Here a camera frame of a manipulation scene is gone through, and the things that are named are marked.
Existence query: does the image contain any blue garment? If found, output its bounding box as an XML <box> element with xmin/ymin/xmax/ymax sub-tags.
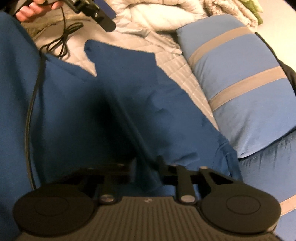
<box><xmin>1</xmin><ymin>13</ymin><xmax>242</xmax><ymax>240</ymax></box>

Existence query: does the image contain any person's left hand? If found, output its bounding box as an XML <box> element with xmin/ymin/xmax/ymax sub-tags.
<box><xmin>16</xmin><ymin>0</ymin><xmax>64</xmax><ymax>23</ymax></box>

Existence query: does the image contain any white duvet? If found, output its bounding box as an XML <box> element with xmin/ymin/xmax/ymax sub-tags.
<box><xmin>107</xmin><ymin>0</ymin><xmax>207</xmax><ymax>33</ymax></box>

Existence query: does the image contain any right blue striped pillow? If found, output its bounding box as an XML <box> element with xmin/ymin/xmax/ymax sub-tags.
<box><xmin>238</xmin><ymin>131</ymin><xmax>296</xmax><ymax>241</ymax></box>

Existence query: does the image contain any blue striped pillow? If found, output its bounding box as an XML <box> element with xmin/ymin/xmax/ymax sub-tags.
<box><xmin>238</xmin><ymin>131</ymin><xmax>296</xmax><ymax>241</ymax></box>
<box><xmin>177</xmin><ymin>15</ymin><xmax>295</xmax><ymax>158</ymax></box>

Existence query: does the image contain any left blue striped pillow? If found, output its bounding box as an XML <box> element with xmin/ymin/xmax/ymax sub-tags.
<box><xmin>177</xmin><ymin>15</ymin><xmax>295</xmax><ymax>158</ymax></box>

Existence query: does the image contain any cream knitted blanket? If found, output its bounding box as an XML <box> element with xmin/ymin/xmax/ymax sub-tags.
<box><xmin>203</xmin><ymin>0</ymin><xmax>258</xmax><ymax>31</ymax></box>

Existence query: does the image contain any black garment on pillows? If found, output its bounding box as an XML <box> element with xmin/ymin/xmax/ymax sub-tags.
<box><xmin>255</xmin><ymin>32</ymin><xmax>296</xmax><ymax>92</ymax></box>

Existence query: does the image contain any green folded blanket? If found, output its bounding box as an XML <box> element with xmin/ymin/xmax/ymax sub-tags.
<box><xmin>240</xmin><ymin>0</ymin><xmax>263</xmax><ymax>25</ymax></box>

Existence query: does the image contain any black cable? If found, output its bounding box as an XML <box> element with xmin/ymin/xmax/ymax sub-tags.
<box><xmin>24</xmin><ymin>6</ymin><xmax>84</xmax><ymax>190</ymax></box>

